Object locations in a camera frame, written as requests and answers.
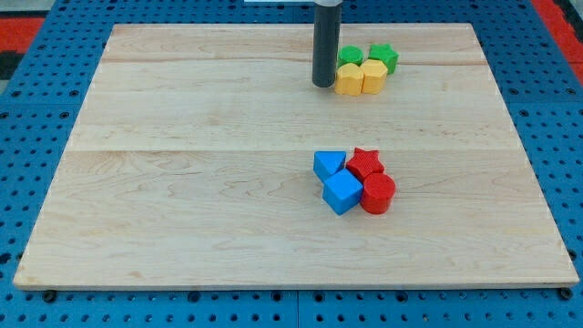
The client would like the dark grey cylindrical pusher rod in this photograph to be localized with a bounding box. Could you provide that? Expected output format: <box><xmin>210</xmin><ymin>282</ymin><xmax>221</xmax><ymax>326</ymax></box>
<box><xmin>312</xmin><ymin>0</ymin><xmax>342</xmax><ymax>87</ymax></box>

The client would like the yellow hexagon block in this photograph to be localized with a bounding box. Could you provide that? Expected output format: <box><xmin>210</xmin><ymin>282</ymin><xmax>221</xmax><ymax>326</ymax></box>
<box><xmin>361</xmin><ymin>59</ymin><xmax>388</xmax><ymax>94</ymax></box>

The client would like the green cylinder block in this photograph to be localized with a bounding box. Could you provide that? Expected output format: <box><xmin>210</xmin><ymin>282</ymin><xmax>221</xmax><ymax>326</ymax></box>
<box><xmin>337</xmin><ymin>45</ymin><xmax>363</xmax><ymax>67</ymax></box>

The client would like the yellow heart block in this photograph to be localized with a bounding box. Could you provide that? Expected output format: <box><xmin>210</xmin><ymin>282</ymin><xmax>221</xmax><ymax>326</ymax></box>
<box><xmin>334</xmin><ymin>63</ymin><xmax>364</xmax><ymax>97</ymax></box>

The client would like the green star block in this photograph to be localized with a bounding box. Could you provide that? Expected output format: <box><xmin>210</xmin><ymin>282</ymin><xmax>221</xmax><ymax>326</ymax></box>
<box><xmin>369</xmin><ymin>44</ymin><xmax>399</xmax><ymax>75</ymax></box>

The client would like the blue triangle block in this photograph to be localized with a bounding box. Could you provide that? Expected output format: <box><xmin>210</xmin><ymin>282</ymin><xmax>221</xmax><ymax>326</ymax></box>
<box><xmin>312</xmin><ymin>150</ymin><xmax>346</xmax><ymax>182</ymax></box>

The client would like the red star block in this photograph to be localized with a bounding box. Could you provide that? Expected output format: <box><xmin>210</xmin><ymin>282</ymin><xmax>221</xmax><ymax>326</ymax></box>
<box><xmin>345</xmin><ymin>148</ymin><xmax>384</xmax><ymax>182</ymax></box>

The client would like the blue cube block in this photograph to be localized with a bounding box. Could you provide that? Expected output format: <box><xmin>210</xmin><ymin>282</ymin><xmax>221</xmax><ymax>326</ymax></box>
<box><xmin>322</xmin><ymin>169</ymin><xmax>363</xmax><ymax>215</ymax></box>

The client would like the red cylinder block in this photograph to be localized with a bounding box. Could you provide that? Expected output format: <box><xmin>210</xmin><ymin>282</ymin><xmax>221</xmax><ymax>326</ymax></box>
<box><xmin>360</xmin><ymin>173</ymin><xmax>396</xmax><ymax>214</ymax></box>

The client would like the light wooden board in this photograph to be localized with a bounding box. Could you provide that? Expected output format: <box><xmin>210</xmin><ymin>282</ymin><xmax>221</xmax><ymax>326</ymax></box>
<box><xmin>14</xmin><ymin>24</ymin><xmax>578</xmax><ymax>291</ymax></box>

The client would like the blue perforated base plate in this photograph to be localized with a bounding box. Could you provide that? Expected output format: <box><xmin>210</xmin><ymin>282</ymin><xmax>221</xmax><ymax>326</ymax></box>
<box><xmin>1</xmin><ymin>0</ymin><xmax>582</xmax><ymax>327</ymax></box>

